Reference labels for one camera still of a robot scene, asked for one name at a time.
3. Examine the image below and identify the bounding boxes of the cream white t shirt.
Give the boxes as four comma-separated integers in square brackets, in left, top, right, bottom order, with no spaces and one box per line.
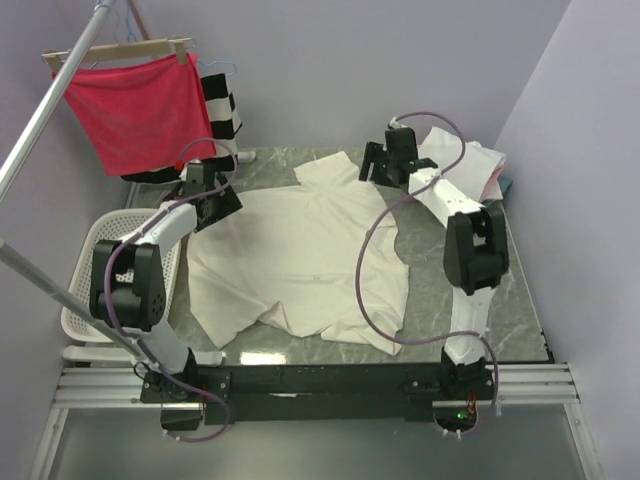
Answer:
[187,152,409,355]

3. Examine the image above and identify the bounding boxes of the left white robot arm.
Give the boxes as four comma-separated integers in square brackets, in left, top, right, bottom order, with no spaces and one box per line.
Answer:
[89,161,242,402]

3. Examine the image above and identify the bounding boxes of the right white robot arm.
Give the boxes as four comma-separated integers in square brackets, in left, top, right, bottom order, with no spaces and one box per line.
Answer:
[359,127,509,399]

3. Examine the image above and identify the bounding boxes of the black white striped cloth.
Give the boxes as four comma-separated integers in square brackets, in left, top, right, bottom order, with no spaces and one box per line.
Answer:
[122,73,242,184]

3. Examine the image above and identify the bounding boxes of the folded white t shirt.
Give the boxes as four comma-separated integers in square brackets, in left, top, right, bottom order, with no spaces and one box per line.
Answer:
[418,127,507,203]

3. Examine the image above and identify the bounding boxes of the red hanging towel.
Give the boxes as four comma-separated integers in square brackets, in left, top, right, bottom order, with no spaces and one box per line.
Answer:
[64,53,216,176]

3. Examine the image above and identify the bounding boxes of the white plastic laundry basket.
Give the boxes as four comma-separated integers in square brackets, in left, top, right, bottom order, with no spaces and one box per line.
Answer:
[59,208,184,346]

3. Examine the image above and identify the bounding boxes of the folded blue t shirt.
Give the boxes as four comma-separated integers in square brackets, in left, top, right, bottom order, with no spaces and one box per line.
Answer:
[497,174,514,197]

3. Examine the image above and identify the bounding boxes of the wooden clip hanger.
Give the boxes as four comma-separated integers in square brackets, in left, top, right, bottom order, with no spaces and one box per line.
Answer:
[42,32,197,69]

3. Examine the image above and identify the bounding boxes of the silver clothes rack pole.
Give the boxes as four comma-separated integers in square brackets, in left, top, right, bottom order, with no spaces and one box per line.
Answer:
[1,1,116,200]

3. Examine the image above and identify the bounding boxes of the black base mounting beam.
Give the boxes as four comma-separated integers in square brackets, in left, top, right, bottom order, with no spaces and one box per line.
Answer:
[140,363,496,432]

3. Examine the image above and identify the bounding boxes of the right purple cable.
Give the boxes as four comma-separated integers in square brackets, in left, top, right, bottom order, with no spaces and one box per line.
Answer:
[353,110,504,441]

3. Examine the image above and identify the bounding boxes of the purple cable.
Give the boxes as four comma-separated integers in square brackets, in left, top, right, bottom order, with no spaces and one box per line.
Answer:
[107,137,239,444]
[353,110,504,441]

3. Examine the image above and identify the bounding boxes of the blue wire hanger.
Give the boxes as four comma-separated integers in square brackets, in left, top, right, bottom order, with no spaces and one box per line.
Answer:
[197,59,238,78]

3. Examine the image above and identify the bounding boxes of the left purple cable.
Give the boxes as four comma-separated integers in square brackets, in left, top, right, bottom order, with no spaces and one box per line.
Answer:
[107,137,239,444]

